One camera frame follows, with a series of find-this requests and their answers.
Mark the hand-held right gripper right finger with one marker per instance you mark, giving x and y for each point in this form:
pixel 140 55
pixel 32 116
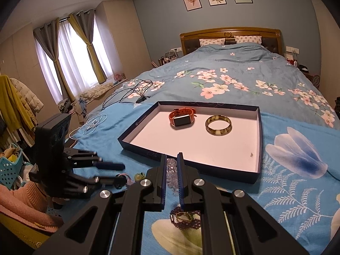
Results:
pixel 180 175

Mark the black curtain rod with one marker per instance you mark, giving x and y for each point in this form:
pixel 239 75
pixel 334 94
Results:
pixel 63 19

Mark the dotted white pillow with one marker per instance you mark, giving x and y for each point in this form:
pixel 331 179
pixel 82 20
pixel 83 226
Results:
pixel 247 39
pixel 212 42

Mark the nightstand clutter with red item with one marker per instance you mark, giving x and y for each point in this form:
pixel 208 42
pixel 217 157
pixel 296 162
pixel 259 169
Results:
pixel 290 62

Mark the person's left forearm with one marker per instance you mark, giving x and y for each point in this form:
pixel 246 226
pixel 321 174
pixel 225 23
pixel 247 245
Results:
pixel 24 204

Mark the dark blue box lid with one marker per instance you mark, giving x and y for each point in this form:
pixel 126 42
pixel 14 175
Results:
pixel 186 143

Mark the cluster of nightstand bottles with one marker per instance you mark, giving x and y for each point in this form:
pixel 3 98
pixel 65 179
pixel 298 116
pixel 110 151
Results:
pixel 166 59

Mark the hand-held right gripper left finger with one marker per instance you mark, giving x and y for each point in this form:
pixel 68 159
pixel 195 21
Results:
pixel 162 175

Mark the cream folded blanket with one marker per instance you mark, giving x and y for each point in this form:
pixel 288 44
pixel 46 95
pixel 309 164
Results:
pixel 95 90

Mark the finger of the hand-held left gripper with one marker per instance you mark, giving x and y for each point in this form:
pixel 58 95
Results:
pixel 111 166
pixel 109 182

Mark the wooden bed headboard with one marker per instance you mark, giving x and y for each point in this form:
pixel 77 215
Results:
pixel 228 33

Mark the framed brown flower picture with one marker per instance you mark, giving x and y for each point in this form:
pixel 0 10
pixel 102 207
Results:
pixel 191 0

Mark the blue duvet with pink blossoms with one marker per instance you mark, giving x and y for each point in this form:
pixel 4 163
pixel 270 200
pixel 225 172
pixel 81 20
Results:
pixel 239 63

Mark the orange smartwatch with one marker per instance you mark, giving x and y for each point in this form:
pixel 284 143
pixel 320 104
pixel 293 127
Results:
pixel 180 120

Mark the pile of clothes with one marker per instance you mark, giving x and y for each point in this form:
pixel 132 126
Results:
pixel 71 106

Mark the light blue flower blanket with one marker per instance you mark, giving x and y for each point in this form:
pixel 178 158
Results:
pixel 292 191

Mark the blue plastic basket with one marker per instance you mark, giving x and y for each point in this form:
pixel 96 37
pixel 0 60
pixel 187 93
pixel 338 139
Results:
pixel 8 170

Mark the yellow coat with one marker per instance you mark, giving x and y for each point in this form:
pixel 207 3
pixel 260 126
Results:
pixel 10 98

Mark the beige down jacket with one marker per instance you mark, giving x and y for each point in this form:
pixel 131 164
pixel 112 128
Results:
pixel 26 95

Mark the olive and grey curtain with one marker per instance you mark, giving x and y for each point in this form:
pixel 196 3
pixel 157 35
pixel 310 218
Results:
pixel 85 29

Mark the white wall socket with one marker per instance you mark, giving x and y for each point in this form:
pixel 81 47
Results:
pixel 292 49
pixel 175 50

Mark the small pink desk fan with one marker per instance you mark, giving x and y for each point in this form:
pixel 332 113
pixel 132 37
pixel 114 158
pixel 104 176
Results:
pixel 119 77

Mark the white sheer curtain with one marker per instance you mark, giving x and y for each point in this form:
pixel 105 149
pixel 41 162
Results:
pixel 71 58

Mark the yellow cloth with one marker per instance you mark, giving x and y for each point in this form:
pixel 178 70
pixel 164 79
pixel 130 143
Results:
pixel 18 233

